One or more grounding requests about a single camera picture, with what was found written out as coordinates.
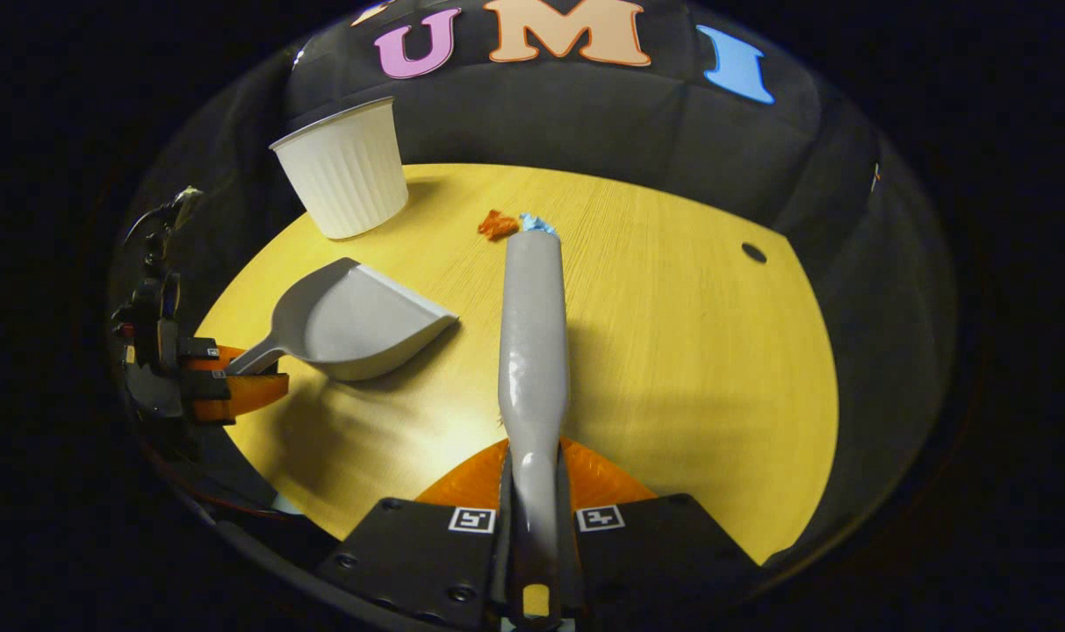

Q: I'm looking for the white ribbed garbage bin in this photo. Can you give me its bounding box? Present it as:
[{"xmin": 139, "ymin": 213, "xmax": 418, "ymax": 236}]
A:
[{"xmin": 270, "ymin": 97, "xmax": 410, "ymax": 241}]

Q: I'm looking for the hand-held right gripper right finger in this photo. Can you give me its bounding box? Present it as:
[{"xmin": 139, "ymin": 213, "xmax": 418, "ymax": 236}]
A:
[{"xmin": 558, "ymin": 439, "xmax": 761, "ymax": 629}]

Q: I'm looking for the small grey broom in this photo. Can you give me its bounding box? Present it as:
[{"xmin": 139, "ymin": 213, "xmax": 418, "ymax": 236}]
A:
[{"xmin": 497, "ymin": 230, "xmax": 572, "ymax": 629}]

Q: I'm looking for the grey dustpan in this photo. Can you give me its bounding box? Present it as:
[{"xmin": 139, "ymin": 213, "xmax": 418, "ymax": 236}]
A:
[{"xmin": 225, "ymin": 257, "xmax": 460, "ymax": 383}]

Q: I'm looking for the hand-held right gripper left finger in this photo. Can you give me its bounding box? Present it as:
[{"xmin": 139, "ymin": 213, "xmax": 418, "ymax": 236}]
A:
[{"xmin": 317, "ymin": 439, "xmax": 508, "ymax": 629}]

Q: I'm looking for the orange paper scrap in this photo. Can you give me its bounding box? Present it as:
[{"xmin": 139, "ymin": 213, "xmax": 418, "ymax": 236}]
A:
[{"xmin": 478, "ymin": 209, "xmax": 521, "ymax": 241}]

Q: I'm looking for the black backdrop cloth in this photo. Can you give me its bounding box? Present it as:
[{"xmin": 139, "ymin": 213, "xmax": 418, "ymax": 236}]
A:
[{"xmin": 111, "ymin": 0, "xmax": 959, "ymax": 563}]

